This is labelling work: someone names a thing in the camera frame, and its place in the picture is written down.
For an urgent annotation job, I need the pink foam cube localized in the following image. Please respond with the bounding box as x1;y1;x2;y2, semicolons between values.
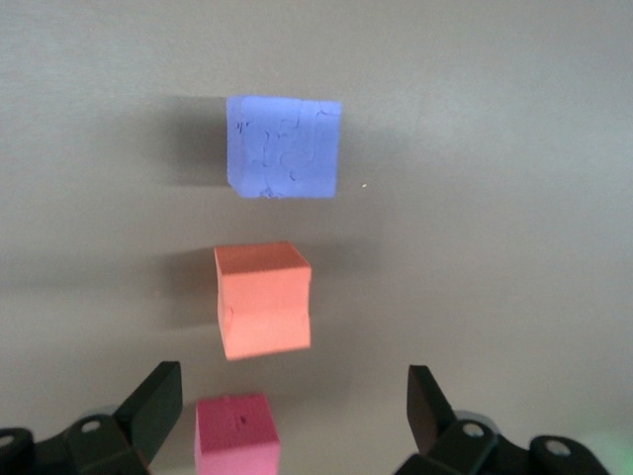
194;393;281;475

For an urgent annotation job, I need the purple foam cube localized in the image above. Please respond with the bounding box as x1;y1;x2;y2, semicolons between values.
226;94;343;200

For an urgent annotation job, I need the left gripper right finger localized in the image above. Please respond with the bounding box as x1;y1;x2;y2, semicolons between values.
392;364;615;475

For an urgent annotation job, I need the orange foam cube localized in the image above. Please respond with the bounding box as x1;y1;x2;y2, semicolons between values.
213;240;313;361

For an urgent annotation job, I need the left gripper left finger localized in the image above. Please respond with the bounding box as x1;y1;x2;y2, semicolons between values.
0;359;185;475

